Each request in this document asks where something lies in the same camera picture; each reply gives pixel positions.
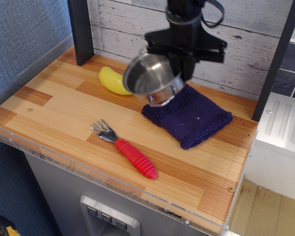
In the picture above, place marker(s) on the silver button panel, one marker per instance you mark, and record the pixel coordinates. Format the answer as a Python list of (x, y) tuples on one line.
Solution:
[(103, 220)]

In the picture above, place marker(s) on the stainless steel pot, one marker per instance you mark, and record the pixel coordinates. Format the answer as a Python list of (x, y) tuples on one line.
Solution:
[(151, 79)]

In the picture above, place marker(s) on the purple folded cloth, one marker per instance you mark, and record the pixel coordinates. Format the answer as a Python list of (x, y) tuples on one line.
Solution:
[(190, 117)]

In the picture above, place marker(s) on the dark frame post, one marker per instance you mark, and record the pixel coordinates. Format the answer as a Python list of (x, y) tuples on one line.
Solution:
[(276, 62), (81, 30)]

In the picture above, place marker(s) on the dark right frame post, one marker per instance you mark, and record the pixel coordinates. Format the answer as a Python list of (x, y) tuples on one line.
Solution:
[(276, 62)]

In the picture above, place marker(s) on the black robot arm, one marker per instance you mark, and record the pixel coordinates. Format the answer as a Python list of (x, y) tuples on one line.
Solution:
[(187, 12)]

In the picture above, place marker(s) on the yellow object bottom left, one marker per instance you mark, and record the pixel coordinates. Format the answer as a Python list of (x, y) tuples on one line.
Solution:
[(8, 231)]

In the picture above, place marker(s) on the red handled fork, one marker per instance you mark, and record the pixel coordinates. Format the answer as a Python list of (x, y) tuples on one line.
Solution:
[(141, 163)]

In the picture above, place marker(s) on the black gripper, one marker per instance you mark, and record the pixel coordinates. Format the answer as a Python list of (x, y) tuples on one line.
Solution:
[(184, 46)]

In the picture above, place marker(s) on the dark left frame post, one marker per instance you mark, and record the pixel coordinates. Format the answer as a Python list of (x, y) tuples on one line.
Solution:
[(81, 30)]

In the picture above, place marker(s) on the yellow plastic banana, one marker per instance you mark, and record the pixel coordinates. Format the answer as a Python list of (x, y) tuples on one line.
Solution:
[(112, 81)]

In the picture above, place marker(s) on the white ridged sink counter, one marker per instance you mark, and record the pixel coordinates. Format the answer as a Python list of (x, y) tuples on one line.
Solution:
[(276, 129)]

